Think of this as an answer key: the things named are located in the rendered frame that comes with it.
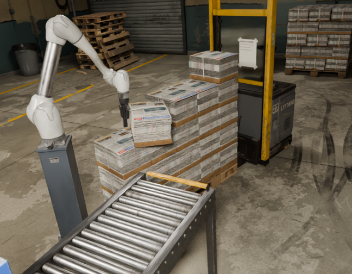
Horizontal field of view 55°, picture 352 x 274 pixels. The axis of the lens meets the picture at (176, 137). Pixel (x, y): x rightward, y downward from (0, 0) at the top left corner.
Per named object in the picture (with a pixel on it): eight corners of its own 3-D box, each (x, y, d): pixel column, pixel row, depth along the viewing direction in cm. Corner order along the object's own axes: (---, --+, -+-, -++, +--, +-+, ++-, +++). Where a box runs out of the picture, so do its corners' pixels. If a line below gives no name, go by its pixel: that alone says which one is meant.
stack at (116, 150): (107, 223, 307) (91, 140, 272) (194, 171, 379) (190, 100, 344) (133, 242, 281) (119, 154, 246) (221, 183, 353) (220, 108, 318)
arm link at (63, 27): (86, 31, 222) (77, 29, 232) (65, 10, 210) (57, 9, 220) (73, 45, 220) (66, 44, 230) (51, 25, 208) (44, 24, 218)
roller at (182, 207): (123, 191, 207) (123, 198, 209) (192, 210, 185) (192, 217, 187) (127, 187, 211) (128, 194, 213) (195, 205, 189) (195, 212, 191)
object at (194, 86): (168, 87, 313) (168, 86, 313) (188, 79, 332) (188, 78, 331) (199, 93, 289) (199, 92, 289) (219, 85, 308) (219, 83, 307)
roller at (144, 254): (86, 232, 182) (84, 225, 180) (161, 260, 161) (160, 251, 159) (80, 238, 178) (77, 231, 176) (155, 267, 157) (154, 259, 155)
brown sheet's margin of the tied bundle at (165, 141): (132, 137, 267) (132, 132, 265) (168, 134, 272) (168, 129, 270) (134, 148, 253) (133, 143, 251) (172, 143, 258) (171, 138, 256)
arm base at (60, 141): (35, 151, 221) (33, 144, 218) (44, 137, 241) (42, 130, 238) (63, 148, 222) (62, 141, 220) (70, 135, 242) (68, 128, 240)
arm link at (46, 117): (44, 141, 221) (36, 110, 211) (36, 134, 234) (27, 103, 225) (68, 134, 229) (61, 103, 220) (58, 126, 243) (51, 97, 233)
